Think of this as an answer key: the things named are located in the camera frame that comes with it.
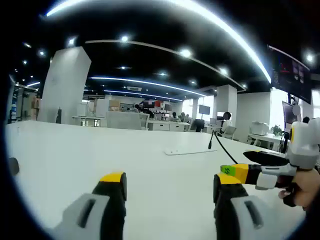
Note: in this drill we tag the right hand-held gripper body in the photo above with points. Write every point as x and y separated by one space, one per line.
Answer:
303 145

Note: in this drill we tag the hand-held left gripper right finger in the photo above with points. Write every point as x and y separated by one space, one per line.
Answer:
230 207

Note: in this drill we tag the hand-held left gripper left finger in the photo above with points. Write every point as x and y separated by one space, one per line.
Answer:
110 205

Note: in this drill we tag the white USB port panel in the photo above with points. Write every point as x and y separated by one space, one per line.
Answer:
185 151

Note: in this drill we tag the white desk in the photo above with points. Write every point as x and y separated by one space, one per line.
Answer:
100 150

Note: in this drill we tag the person's right hand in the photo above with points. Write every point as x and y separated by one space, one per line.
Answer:
306 187

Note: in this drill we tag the green potted plant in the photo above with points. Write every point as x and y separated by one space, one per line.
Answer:
276 130

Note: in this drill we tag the white printer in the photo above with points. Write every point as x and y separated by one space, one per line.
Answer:
260 127

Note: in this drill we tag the small tilted monitor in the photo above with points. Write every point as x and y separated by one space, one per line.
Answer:
290 112

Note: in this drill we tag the white swivel chair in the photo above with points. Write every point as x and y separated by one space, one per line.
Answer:
231 132

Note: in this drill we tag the black office chair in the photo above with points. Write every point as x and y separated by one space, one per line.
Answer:
198 125

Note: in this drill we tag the narrow white pillar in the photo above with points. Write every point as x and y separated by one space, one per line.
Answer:
226 100

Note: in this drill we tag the hanging black monitor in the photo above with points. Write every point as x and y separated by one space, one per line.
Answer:
291 75

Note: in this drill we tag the screen on floor stand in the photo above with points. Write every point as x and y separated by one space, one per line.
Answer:
204 109

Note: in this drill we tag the white mesh office chair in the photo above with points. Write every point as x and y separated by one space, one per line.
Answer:
123 120

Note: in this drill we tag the dark round object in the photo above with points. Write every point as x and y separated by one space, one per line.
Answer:
13 166

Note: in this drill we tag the large white pillar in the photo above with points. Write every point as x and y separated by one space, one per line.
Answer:
65 85

